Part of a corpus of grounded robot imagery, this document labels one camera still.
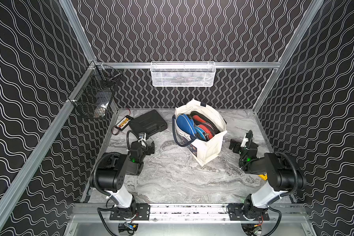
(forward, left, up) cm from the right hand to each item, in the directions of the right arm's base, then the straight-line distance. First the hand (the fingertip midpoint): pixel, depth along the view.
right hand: (240, 141), depth 96 cm
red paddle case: (+2, +22, +13) cm, 26 cm away
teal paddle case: (-4, +28, +13) cm, 31 cm away
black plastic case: (+14, +61, +1) cm, 62 cm away
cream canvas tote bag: (-15, +26, +11) cm, 32 cm away
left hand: (-1, +62, +3) cm, 62 cm away
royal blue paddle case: (0, +36, +18) cm, 40 cm away
